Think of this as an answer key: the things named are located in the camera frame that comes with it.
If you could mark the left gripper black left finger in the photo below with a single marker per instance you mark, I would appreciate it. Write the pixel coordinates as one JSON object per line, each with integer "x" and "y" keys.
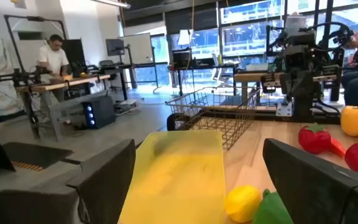
{"x": 107, "y": 180}

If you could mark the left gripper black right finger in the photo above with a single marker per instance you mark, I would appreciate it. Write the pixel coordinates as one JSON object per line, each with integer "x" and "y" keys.
{"x": 306, "y": 183}

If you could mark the red strawberry with green leaves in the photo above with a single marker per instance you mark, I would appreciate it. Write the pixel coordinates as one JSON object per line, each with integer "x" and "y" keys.
{"x": 314, "y": 140}

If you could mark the green bell pepper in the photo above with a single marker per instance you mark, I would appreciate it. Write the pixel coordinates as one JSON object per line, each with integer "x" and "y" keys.
{"x": 270, "y": 210}

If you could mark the yellow lemon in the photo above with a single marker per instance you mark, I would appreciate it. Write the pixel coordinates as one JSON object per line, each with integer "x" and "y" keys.
{"x": 242, "y": 203}

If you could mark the black background robot arm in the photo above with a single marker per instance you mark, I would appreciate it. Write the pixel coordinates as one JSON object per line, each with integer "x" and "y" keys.
{"x": 20, "y": 76}

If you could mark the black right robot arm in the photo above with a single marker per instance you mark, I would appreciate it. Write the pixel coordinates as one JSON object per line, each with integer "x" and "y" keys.
{"x": 303, "y": 105}

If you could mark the metal mounting plate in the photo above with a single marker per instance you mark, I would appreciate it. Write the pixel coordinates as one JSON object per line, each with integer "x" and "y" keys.
{"x": 283, "y": 109}

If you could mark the wooden workbench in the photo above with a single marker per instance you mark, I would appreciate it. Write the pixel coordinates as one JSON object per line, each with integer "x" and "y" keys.
{"x": 64, "y": 83}
{"x": 253, "y": 77}

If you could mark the black computer tower blue lights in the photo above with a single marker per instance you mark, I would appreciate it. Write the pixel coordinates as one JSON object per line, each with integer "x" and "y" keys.
{"x": 101, "y": 112}

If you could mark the yellow translucent plastic bin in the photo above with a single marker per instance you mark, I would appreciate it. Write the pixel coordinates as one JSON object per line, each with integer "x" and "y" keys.
{"x": 179, "y": 177}

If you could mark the black hazard-striped floor mat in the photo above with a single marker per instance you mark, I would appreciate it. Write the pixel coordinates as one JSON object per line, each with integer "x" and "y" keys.
{"x": 33, "y": 155}

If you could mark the black desk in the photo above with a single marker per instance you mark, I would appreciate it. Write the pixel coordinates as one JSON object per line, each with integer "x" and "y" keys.
{"x": 204, "y": 66}

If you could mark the black monitor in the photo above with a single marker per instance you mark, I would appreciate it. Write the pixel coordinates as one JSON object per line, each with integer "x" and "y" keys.
{"x": 114, "y": 47}
{"x": 73, "y": 53}

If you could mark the whiteboard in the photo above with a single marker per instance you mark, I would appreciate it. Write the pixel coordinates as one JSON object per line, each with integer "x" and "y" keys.
{"x": 140, "y": 48}

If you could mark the ceiling light tube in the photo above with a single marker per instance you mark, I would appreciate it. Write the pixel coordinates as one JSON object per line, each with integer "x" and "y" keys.
{"x": 112, "y": 3}

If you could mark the black metal rig frame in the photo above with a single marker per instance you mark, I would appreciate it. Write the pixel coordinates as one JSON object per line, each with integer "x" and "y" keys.
{"x": 11, "y": 34}

